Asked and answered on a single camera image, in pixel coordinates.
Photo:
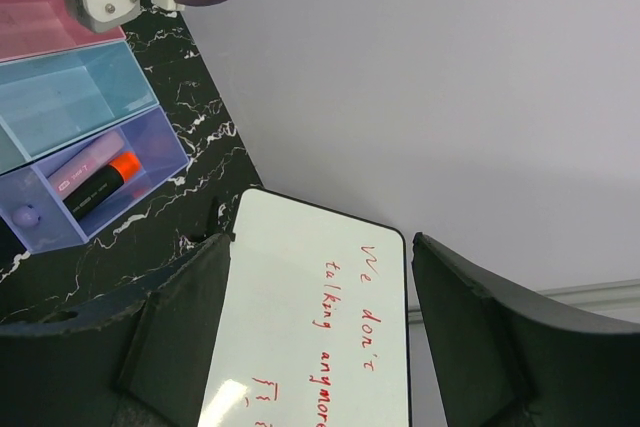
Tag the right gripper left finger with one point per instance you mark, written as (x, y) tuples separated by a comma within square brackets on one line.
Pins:
[(137, 356)]

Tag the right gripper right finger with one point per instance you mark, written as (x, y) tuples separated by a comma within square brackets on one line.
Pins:
[(507, 356)]

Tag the pink purple eraser stick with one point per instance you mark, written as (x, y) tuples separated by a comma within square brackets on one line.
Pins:
[(85, 163)]

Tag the four-compartment pastel drawer organizer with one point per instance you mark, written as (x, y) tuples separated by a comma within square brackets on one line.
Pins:
[(62, 87)]

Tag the black marble pattern mat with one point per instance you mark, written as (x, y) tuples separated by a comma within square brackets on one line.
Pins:
[(155, 231)]

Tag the white whiteboard with red writing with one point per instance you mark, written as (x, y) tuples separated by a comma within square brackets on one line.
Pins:
[(313, 329)]

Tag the black whiteboard stand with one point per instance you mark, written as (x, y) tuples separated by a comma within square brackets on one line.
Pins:
[(220, 221)]

